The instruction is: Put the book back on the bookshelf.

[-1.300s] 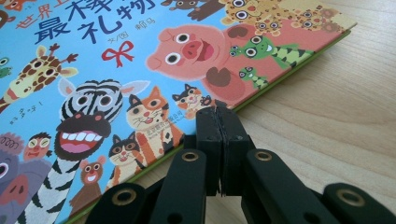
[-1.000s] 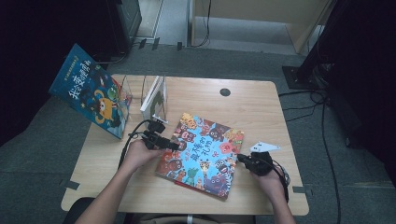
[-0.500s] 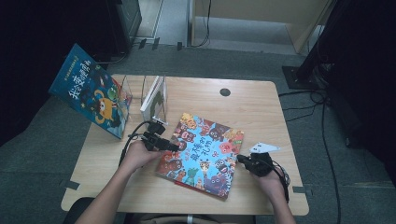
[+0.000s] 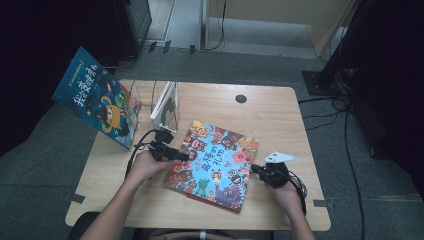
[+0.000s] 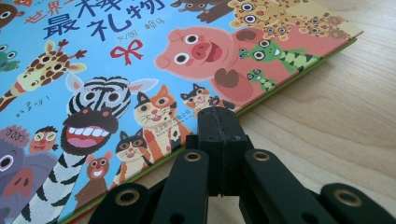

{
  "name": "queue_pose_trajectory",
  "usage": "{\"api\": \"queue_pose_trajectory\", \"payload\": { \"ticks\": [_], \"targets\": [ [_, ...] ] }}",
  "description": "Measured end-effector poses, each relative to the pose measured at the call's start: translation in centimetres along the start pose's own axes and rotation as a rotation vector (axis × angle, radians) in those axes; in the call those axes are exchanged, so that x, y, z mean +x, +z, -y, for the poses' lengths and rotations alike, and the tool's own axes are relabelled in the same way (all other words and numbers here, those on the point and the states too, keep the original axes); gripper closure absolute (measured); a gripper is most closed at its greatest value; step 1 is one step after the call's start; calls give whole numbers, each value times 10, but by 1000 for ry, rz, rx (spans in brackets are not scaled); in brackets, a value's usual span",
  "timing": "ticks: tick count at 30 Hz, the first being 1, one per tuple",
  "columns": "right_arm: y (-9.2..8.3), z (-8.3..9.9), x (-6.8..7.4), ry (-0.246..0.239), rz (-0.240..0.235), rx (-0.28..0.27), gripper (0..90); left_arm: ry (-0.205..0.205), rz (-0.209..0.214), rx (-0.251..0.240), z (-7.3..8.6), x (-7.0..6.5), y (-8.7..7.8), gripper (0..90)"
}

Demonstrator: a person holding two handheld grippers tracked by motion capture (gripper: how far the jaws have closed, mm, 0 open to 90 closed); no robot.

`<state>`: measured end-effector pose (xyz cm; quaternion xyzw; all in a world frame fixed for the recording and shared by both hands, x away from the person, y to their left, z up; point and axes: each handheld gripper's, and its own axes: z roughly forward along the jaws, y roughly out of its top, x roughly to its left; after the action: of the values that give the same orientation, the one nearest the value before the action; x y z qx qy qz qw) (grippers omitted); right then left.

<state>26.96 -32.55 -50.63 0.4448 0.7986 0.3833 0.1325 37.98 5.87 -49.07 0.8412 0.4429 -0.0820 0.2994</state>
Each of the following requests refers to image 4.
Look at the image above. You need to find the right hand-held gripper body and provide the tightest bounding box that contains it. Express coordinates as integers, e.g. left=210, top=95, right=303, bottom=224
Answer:
left=263, top=150, right=298, bottom=188

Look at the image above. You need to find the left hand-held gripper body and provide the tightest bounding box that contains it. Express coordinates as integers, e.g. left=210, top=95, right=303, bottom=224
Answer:
left=148, top=129, right=175, bottom=163

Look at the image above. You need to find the light blue animals picture book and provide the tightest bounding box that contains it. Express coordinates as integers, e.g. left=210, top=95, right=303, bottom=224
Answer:
left=163, top=119, right=260, bottom=214

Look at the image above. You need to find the clear acrylic book rack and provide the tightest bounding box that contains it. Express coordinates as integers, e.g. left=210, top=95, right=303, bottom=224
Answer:
left=100, top=78, right=181, bottom=134

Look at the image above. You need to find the white caterpillar picture book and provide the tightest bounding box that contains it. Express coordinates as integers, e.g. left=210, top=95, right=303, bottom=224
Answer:
left=149, top=80, right=180, bottom=132

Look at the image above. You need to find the dark blue monster picture book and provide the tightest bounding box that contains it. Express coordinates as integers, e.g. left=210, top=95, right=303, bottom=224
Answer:
left=51, top=46, right=143, bottom=150

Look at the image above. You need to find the person's right hand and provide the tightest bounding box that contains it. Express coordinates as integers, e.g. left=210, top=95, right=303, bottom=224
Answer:
left=271, top=178, right=303, bottom=214

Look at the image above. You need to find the person's left hand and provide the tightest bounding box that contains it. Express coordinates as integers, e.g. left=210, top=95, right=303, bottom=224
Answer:
left=129, top=150, right=178, bottom=184

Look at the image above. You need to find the black tape strip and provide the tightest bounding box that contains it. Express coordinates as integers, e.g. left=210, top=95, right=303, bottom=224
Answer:
left=68, top=192, right=87, bottom=204
left=313, top=198, right=336, bottom=211

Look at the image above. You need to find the black metal stand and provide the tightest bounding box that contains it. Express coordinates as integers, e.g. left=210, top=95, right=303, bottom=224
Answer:
left=302, top=0, right=368, bottom=98

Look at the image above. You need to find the dark cabinet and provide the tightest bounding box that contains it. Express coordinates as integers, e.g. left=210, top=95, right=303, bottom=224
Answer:
left=114, top=0, right=153, bottom=59

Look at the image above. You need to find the light wooden cabinet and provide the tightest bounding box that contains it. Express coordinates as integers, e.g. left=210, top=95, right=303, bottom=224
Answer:
left=201, top=0, right=358, bottom=58

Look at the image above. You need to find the left hand-held gripper black cable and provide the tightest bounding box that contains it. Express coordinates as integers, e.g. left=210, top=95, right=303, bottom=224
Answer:
left=124, top=129, right=158, bottom=179

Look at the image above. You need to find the hand-held gripper black cable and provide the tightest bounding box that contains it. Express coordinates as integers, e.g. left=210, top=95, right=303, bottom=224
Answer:
left=286, top=171, right=308, bottom=216
left=124, top=129, right=158, bottom=179

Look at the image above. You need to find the right hand-held gripper black cable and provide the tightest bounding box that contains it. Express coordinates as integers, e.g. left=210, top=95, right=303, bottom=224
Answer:
left=286, top=171, right=308, bottom=216

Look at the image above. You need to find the black hanging cable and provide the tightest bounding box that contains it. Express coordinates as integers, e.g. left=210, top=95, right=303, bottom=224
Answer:
left=204, top=0, right=228, bottom=52

